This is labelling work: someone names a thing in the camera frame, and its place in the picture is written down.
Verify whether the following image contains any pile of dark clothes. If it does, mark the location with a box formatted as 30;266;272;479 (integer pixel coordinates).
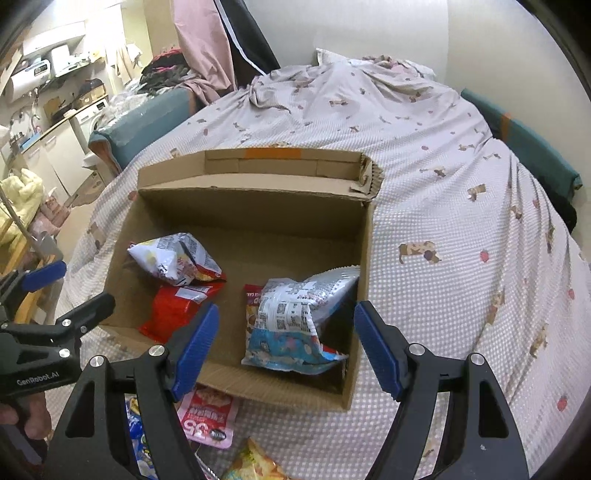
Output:
138;48;197;96

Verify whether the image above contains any blue yellow chip bag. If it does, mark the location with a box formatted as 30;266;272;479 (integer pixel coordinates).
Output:
125;394;157;479

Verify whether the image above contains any red snack bag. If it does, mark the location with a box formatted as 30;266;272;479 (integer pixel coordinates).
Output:
139;281;225;344

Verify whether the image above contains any silver blue snack bag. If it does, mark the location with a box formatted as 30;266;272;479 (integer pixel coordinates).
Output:
242;265;361;375

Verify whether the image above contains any white pillow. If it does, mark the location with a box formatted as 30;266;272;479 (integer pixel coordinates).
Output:
315;48;438;82

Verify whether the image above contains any person's left hand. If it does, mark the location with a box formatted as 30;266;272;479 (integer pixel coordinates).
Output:
0;392;51;440

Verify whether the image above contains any white yellow chip bag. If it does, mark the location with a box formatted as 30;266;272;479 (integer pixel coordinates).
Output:
127;233;226;286

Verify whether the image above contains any brown cardboard box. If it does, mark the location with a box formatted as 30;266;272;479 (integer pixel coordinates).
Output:
103;148;384;411

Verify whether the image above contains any teal blanket by wall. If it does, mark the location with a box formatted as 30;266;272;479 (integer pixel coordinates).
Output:
461;88;583;233

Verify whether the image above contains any black hanging garment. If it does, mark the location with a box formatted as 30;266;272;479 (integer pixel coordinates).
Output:
214;0;280;88

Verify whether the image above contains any teal sofa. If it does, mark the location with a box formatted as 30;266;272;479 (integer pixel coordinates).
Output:
88;87;206;173

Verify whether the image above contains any white washing machine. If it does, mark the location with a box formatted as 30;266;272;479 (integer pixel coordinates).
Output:
69;97;108;153

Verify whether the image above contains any pink snack packet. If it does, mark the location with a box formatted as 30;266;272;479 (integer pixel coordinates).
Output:
177;385;239;450

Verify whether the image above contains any wooden chair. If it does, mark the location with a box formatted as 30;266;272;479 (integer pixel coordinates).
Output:
1;190;66;329

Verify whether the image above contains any white kitchen cabinet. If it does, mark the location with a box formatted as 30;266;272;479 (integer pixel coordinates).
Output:
17;120;91;203

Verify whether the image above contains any patterned bed quilt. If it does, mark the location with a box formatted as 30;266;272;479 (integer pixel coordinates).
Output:
57;64;590;479

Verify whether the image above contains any pink hanging cloth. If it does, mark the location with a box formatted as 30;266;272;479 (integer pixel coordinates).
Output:
171;0;235;105

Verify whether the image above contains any yellow orange chip bag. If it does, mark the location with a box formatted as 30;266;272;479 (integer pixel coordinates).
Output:
222;438;290;480

